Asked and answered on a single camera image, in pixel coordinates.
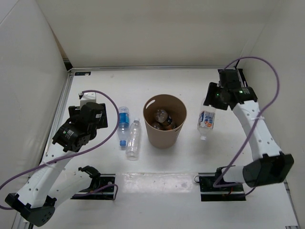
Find orange blue label bottle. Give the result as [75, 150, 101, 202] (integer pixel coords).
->
[197, 98, 216, 141]

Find black label plastic bottle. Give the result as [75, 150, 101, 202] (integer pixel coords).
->
[154, 108, 176, 130]

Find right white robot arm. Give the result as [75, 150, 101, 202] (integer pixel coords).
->
[204, 69, 294, 191]

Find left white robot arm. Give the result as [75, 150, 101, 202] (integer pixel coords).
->
[5, 102, 108, 227]

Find brown round waste bin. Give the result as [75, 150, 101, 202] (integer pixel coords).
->
[143, 94, 187, 149]

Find crushed bottles inside bin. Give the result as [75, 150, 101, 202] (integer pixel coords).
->
[152, 122, 176, 131]

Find blue label plastic bottle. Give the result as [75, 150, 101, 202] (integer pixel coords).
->
[117, 106, 130, 148]

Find clear plastic bottle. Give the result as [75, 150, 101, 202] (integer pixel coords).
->
[125, 118, 142, 161]

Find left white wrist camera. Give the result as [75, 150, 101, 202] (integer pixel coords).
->
[79, 92, 96, 108]

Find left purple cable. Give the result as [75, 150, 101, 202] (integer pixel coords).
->
[0, 90, 120, 211]

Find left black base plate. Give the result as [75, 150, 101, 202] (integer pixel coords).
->
[71, 174, 118, 201]

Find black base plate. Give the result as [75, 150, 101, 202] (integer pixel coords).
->
[194, 173, 246, 202]
[71, 174, 118, 201]

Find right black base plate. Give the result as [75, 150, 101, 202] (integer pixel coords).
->
[194, 173, 246, 202]

